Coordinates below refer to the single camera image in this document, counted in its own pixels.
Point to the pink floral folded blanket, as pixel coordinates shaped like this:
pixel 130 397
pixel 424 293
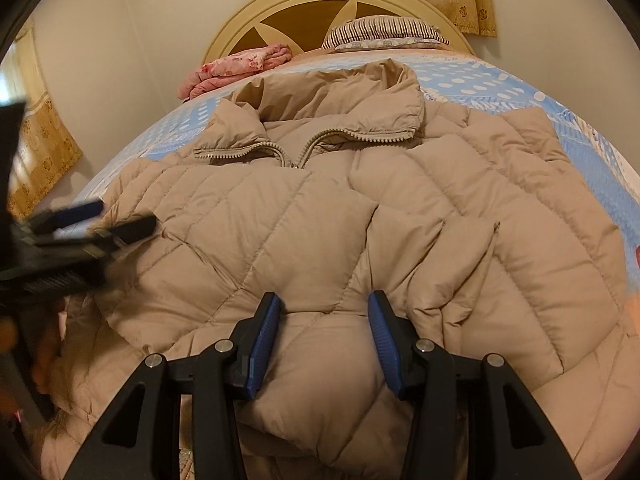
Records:
pixel 235 67

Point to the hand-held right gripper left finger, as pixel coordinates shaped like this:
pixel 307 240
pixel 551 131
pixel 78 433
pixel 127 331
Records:
pixel 264 340

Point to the cream wooden round headboard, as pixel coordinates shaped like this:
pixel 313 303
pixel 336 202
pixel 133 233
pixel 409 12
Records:
pixel 300 10

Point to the blue pink printed bedsheet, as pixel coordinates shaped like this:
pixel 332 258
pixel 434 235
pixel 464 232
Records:
pixel 475 85

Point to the grey patterned pillow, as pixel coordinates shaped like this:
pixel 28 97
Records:
pixel 390 44

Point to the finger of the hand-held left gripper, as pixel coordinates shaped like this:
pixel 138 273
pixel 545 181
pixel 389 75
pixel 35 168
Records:
pixel 132 229
pixel 70 216

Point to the beige quilted puffer jacket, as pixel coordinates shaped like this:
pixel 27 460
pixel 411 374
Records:
pixel 320 220

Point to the person's left hand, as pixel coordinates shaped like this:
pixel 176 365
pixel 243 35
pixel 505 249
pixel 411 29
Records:
pixel 50 350

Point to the striped pillow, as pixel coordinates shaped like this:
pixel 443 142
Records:
pixel 380 27

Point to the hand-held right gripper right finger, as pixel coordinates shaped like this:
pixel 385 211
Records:
pixel 382 340

